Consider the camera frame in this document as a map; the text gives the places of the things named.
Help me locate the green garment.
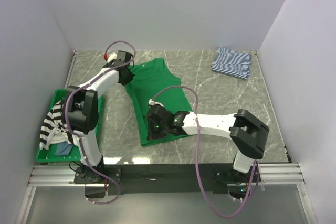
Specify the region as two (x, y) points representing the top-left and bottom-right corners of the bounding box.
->
(125, 58), (192, 147)

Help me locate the black white striped garment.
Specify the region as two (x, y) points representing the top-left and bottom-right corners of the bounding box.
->
(39, 100), (73, 150)

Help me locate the blue white striped tank top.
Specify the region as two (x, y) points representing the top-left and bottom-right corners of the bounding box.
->
(211, 47), (251, 80)

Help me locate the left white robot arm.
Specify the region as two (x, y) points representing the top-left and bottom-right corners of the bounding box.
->
(62, 50), (135, 183)

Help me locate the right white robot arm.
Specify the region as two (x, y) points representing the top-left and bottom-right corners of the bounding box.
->
(146, 99), (269, 182)

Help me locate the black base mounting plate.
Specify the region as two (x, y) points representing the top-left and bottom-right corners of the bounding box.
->
(73, 163), (260, 195)

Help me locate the grey blue garment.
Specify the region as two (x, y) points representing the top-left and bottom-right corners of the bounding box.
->
(55, 142), (73, 156)

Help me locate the green plastic basket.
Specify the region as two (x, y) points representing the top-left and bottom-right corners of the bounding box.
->
(36, 89), (101, 163)

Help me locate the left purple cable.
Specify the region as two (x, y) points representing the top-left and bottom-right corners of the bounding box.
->
(62, 40), (137, 206)

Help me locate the purple cable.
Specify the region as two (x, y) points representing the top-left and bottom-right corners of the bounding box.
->
(151, 85), (259, 218)
(62, 40), (137, 206)

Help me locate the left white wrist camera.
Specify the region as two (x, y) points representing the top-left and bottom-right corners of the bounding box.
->
(103, 52), (117, 62)

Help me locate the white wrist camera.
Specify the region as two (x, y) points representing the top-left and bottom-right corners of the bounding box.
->
(148, 99), (164, 107)
(103, 52), (117, 62)

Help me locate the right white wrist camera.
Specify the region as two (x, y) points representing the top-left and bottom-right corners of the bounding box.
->
(148, 99), (164, 107)

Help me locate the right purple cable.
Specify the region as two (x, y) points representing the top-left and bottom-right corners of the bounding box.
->
(151, 85), (259, 218)

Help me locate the aluminium frame rail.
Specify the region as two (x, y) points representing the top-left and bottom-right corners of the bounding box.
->
(15, 163), (318, 223)

